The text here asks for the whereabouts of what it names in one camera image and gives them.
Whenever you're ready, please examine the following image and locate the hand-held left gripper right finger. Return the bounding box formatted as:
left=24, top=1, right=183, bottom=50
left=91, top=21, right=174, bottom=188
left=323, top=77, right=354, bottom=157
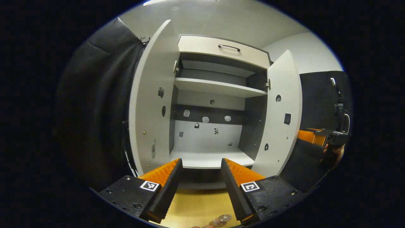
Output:
left=220, top=158, right=305, bottom=225

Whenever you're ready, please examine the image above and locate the clear bottle with pink label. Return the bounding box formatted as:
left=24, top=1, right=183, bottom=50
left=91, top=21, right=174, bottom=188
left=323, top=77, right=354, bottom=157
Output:
left=208, top=214, right=232, bottom=228

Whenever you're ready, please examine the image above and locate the white cabinet drawer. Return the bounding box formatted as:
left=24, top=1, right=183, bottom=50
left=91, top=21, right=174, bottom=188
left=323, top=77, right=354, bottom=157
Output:
left=178, top=35, right=271, bottom=69

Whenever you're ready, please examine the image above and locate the white cabinet door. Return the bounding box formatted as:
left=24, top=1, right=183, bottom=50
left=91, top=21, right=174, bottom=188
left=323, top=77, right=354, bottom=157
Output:
left=252, top=50, right=303, bottom=178
left=129, top=20, right=181, bottom=176

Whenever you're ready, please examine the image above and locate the white and grey cabinet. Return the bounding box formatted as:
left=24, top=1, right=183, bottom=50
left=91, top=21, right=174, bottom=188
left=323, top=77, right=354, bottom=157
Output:
left=169, top=34, right=273, bottom=191

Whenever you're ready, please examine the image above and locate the white cabinet shelf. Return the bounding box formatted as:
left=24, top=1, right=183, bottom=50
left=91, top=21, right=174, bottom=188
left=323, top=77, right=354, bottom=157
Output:
left=174, top=78, right=268, bottom=98

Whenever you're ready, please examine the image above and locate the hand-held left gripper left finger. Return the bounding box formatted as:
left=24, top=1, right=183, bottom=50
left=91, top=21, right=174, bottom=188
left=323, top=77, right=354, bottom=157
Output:
left=98, top=158, right=184, bottom=224

